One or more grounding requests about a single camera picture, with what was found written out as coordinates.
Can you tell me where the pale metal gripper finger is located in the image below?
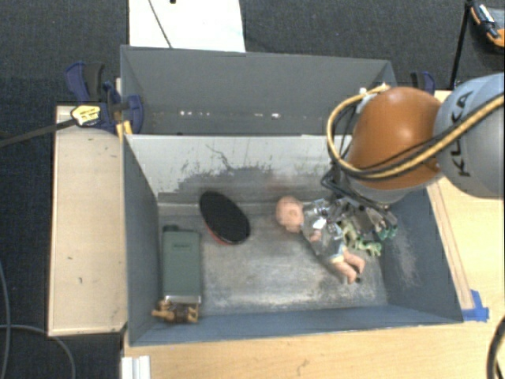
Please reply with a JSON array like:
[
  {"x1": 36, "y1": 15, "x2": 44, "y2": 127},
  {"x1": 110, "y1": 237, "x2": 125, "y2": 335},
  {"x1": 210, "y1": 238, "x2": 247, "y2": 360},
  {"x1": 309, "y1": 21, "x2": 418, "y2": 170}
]
[
  {"x1": 305, "y1": 199, "x2": 331, "y2": 232},
  {"x1": 325, "y1": 212, "x2": 346, "y2": 250}
]

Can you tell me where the baby doll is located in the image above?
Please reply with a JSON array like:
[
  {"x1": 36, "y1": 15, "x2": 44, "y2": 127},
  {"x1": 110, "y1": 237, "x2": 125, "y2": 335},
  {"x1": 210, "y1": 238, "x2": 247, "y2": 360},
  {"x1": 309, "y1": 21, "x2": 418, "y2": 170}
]
[{"x1": 275, "y1": 195, "x2": 367, "y2": 286}]

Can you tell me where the green toy animal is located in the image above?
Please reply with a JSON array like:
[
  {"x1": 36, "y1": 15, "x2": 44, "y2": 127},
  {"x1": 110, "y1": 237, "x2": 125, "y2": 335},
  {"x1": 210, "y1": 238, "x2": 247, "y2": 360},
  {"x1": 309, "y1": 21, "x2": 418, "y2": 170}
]
[{"x1": 341, "y1": 219, "x2": 384, "y2": 257}]

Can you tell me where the grey metal bin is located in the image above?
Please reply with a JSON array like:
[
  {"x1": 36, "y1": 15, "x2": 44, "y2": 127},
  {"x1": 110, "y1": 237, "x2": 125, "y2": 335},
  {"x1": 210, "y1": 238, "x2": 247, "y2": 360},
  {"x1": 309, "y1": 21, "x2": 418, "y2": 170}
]
[{"x1": 119, "y1": 44, "x2": 465, "y2": 347}]

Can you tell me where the black oval disc red rim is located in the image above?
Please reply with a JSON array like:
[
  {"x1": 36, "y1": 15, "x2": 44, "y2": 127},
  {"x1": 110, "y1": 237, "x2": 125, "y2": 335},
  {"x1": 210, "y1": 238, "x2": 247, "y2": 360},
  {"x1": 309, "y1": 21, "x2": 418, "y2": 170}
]
[{"x1": 198, "y1": 189, "x2": 252, "y2": 246}]

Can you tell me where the green flat flask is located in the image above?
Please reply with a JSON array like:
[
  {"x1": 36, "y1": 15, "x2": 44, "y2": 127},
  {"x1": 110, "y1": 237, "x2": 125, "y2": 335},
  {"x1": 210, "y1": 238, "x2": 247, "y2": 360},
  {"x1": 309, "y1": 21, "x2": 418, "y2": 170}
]
[{"x1": 161, "y1": 223, "x2": 204, "y2": 306}]

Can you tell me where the brown toy figure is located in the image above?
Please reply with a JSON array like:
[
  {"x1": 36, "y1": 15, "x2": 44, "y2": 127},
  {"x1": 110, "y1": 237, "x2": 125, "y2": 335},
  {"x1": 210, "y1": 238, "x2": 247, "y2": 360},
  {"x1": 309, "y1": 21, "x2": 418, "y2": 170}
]
[{"x1": 151, "y1": 298, "x2": 200, "y2": 325}]

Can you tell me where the pale wood board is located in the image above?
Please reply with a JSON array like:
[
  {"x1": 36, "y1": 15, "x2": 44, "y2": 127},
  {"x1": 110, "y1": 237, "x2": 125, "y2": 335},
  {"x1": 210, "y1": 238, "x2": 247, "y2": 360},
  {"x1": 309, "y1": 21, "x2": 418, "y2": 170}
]
[{"x1": 47, "y1": 104, "x2": 129, "y2": 337}]

